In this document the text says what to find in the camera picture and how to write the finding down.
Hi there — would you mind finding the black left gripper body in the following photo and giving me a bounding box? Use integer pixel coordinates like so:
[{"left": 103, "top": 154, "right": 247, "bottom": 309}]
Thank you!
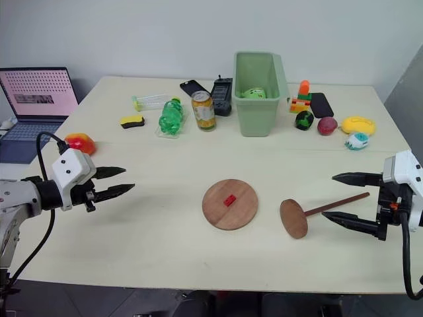
[{"left": 71, "top": 179, "right": 98, "bottom": 213}]

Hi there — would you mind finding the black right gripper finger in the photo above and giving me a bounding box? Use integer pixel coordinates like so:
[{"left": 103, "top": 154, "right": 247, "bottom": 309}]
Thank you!
[
  {"left": 321, "top": 211, "right": 381, "bottom": 237},
  {"left": 331, "top": 171, "right": 385, "bottom": 188}
]

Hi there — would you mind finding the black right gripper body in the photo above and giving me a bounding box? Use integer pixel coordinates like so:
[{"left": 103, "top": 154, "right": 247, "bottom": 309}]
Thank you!
[{"left": 375, "top": 180, "right": 414, "bottom": 242}]

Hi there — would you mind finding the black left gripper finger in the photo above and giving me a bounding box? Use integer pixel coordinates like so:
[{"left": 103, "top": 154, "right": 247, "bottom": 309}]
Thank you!
[
  {"left": 95, "top": 166, "right": 128, "bottom": 181},
  {"left": 93, "top": 183, "right": 136, "bottom": 204}
]

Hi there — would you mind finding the wooden disc with rod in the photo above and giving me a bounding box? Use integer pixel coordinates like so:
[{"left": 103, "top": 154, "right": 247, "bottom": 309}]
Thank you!
[{"left": 279, "top": 192, "right": 371, "bottom": 240}]

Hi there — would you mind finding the round wooden disc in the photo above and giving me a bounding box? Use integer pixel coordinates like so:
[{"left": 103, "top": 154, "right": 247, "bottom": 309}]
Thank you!
[{"left": 202, "top": 178, "right": 260, "bottom": 231}]

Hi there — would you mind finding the white teal toy cube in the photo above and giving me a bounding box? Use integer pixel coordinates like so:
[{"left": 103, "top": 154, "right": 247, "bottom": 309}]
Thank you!
[{"left": 344, "top": 131, "right": 370, "bottom": 151}]

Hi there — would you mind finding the red yellow toy fruit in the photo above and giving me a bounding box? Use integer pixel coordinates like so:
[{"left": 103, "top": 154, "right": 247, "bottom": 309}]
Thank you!
[{"left": 63, "top": 132, "right": 97, "bottom": 156}]

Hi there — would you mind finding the yellow toy banana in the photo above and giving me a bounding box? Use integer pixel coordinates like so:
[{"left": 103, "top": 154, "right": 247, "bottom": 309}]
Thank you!
[{"left": 340, "top": 115, "right": 377, "bottom": 136}]

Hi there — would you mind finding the yellow black sponge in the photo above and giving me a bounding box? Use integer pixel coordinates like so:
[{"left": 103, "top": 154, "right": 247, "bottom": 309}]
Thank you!
[{"left": 119, "top": 114, "right": 147, "bottom": 131}]

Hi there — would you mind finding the dark red ball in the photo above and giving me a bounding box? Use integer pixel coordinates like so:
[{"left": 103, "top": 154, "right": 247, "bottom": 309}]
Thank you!
[{"left": 317, "top": 116, "right": 339, "bottom": 137}]

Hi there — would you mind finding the green black ball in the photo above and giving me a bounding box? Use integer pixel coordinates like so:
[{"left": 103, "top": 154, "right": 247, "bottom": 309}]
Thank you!
[{"left": 294, "top": 110, "right": 315, "bottom": 132}]

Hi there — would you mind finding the clear tube with green cap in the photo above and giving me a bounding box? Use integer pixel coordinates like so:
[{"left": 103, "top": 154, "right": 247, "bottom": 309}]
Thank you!
[{"left": 131, "top": 92, "right": 170, "bottom": 112}]

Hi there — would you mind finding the green plastic bottle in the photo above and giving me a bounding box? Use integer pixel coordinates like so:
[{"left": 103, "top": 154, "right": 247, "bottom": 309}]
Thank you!
[{"left": 158, "top": 96, "right": 184, "bottom": 137}]

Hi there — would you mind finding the black phone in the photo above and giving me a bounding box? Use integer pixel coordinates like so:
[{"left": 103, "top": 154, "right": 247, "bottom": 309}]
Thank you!
[
  {"left": 179, "top": 79, "right": 208, "bottom": 99},
  {"left": 309, "top": 92, "right": 335, "bottom": 119}
]

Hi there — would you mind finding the grey partition panel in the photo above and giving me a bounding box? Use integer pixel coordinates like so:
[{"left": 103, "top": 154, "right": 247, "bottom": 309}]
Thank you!
[{"left": 383, "top": 42, "right": 423, "bottom": 158}]

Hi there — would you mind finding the colourful toy brick tower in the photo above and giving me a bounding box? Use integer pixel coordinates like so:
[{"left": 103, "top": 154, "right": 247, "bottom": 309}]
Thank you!
[{"left": 289, "top": 79, "right": 313, "bottom": 115}]

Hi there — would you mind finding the blue laptop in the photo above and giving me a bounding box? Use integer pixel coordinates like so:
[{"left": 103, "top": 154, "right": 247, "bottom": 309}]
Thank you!
[{"left": 0, "top": 67, "right": 80, "bottom": 164}]

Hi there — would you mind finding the yellow drink can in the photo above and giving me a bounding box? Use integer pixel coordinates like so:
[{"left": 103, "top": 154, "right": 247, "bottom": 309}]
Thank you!
[{"left": 191, "top": 90, "right": 217, "bottom": 133}]

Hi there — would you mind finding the green plastic bin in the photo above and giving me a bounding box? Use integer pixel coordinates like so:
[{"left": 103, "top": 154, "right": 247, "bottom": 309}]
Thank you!
[{"left": 232, "top": 50, "right": 289, "bottom": 137}]

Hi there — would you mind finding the green toy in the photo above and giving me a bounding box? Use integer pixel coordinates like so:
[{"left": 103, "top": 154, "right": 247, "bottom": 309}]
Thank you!
[{"left": 240, "top": 86, "right": 267, "bottom": 100}]

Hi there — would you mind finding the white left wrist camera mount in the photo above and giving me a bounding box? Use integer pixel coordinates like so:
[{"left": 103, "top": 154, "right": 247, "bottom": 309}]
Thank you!
[{"left": 51, "top": 148, "right": 98, "bottom": 212}]

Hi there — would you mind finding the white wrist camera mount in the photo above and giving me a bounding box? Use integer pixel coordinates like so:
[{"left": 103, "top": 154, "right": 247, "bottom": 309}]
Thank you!
[
  {"left": 381, "top": 149, "right": 423, "bottom": 229},
  {"left": 51, "top": 148, "right": 98, "bottom": 212}
]

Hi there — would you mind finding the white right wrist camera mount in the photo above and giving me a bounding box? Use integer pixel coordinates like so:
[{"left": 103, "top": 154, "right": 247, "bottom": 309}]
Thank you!
[{"left": 381, "top": 149, "right": 423, "bottom": 229}]

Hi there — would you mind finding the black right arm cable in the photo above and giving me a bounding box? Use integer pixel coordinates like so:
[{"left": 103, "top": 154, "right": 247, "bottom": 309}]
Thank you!
[{"left": 398, "top": 211, "right": 423, "bottom": 301}]

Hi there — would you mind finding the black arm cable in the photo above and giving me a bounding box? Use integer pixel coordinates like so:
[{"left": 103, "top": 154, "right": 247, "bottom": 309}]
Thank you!
[
  {"left": 9, "top": 131, "right": 69, "bottom": 282},
  {"left": 398, "top": 211, "right": 423, "bottom": 301}
]

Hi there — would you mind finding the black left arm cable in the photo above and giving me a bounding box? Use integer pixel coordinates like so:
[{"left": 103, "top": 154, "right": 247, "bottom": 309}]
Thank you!
[{"left": 9, "top": 131, "right": 69, "bottom": 282}]

